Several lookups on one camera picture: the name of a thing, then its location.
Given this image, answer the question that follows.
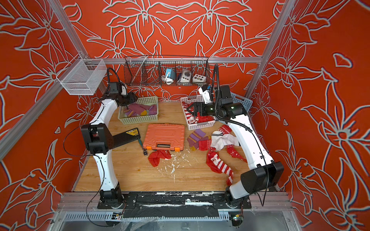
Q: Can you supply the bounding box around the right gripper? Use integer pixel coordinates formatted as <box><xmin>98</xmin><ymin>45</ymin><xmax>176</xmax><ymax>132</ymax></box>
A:
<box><xmin>187</xmin><ymin>102</ymin><xmax>223</xmax><ymax>117</ymax></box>

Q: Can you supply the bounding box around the small purple yellow sock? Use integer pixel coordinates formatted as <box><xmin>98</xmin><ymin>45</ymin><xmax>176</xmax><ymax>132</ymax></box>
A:
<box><xmin>124</xmin><ymin>104</ymin><xmax>143</xmax><ymax>117</ymax></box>

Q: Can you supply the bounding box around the purple yellow striped sock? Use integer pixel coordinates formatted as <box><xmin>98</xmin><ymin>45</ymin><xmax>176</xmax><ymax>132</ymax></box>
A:
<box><xmin>187</xmin><ymin>129</ymin><xmax>206</xmax><ymax>151</ymax></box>

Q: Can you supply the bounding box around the red christmas sock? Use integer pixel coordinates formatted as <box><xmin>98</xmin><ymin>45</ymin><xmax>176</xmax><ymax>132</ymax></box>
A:
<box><xmin>197</xmin><ymin>114</ymin><xmax>214</xmax><ymax>123</ymax></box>

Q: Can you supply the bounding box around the purple ribbed sock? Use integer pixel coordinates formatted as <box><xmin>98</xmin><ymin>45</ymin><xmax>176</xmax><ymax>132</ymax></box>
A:
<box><xmin>139</xmin><ymin>104</ymin><xmax>157</xmax><ymax>116</ymax></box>

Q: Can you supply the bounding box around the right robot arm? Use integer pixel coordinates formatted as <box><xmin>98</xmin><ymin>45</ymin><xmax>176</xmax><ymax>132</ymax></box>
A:
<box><xmin>183</xmin><ymin>86</ymin><xmax>284</xmax><ymax>208</ymax></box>

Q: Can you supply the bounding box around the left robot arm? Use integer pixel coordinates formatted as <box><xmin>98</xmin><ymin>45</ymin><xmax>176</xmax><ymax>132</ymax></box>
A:
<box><xmin>81</xmin><ymin>81</ymin><xmax>141</xmax><ymax>209</ymax></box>

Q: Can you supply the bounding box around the white plastic basket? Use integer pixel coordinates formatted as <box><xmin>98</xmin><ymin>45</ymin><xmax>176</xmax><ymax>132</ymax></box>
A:
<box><xmin>180</xmin><ymin>95</ymin><xmax>215</xmax><ymax>131</ymax></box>

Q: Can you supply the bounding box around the blue plastic basket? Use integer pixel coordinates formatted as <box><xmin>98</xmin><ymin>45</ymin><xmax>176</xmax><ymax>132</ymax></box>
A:
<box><xmin>230</xmin><ymin>92</ymin><xmax>253</xmax><ymax>112</ymax></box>

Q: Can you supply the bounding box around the green plastic basket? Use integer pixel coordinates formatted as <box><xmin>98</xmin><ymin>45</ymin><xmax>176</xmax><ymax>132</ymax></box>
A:
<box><xmin>118</xmin><ymin>96</ymin><xmax>159</xmax><ymax>125</ymax></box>

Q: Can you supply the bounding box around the white button box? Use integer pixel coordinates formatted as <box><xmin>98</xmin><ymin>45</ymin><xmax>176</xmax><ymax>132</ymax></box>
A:
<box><xmin>192</xmin><ymin>74</ymin><xmax>207</xmax><ymax>84</ymax></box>

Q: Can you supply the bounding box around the white black striped crew sock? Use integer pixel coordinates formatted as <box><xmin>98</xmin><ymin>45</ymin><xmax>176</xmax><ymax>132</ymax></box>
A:
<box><xmin>211</xmin><ymin>131</ymin><xmax>240</xmax><ymax>151</ymax></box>

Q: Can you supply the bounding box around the white socket cube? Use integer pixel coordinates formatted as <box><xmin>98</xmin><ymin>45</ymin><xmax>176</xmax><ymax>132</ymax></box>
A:
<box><xmin>177</xmin><ymin>69</ymin><xmax>192</xmax><ymax>84</ymax></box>

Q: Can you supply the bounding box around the black yellow bit box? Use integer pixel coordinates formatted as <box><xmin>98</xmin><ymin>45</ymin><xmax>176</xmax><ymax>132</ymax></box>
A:
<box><xmin>112</xmin><ymin>128</ymin><xmax>141</xmax><ymax>149</ymax></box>

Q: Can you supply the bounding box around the red snowflake sock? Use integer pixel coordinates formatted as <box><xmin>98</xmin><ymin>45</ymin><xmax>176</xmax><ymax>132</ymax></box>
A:
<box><xmin>226</xmin><ymin>145</ymin><xmax>247</xmax><ymax>163</ymax></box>

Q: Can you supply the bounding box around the white power adapter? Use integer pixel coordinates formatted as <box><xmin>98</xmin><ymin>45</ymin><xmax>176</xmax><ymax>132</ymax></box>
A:
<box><xmin>161</xmin><ymin>68</ymin><xmax>177</xmax><ymax>85</ymax></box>

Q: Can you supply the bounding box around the red white striped santa sock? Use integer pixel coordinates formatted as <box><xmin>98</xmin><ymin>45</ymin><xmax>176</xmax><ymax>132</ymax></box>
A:
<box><xmin>206</xmin><ymin>151</ymin><xmax>234</xmax><ymax>186</ymax></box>

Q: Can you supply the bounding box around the orange plastic tool case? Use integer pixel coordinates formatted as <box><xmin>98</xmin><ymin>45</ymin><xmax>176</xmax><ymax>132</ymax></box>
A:
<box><xmin>143</xmin><ymin>123</ymin><xmax>185</xmax><ymax>152</ymax></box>

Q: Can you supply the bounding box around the ratchet wrench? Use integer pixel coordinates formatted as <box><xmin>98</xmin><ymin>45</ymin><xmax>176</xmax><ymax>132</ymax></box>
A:
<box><xmin>138</xmin><ymin>139</ymin><xmax>148</xmax><ymax>156</ymax></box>

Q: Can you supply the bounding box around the red crumpled sock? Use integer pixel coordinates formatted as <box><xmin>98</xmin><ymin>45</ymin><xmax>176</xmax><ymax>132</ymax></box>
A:
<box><xmin>148</xmin><ymin>150</ymin><xmax>172</xmax><ymax>167</ymax></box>

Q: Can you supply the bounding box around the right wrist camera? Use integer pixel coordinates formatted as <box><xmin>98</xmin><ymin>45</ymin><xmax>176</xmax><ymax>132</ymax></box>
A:
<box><xmin>198</xmin><ymin>85</ymin><xmax>213</xmax><ymax>104</ymax></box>

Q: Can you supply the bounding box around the black wire wall basket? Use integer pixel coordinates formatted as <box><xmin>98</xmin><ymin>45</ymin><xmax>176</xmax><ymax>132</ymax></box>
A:
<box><xmin>123</xmin><ymin>55</ymin><xmax>211</xmax><ymax>87</ymax></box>

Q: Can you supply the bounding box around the white wire wall basket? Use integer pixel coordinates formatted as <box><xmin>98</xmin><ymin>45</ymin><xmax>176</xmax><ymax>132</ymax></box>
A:
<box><xmin>56</xmin><ymin>59</ymin><xmax>107</xmax><ymax>96</ymax></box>

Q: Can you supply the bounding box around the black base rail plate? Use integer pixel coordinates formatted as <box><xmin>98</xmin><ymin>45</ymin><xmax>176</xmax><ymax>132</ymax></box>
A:
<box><xmin>97</xmin><ymin>192</ymin><xmax>251</xmax><ymax>220</ymax></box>

